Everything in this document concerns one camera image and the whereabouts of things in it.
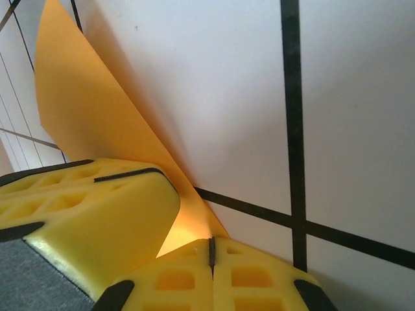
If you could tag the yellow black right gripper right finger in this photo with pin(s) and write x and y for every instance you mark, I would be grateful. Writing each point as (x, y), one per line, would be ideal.
(214, 285)

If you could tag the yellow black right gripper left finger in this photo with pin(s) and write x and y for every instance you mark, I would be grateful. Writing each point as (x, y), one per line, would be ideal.
(97, 223)

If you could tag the orange paper sheet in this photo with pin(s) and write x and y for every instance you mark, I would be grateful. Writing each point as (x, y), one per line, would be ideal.
(97, 113)

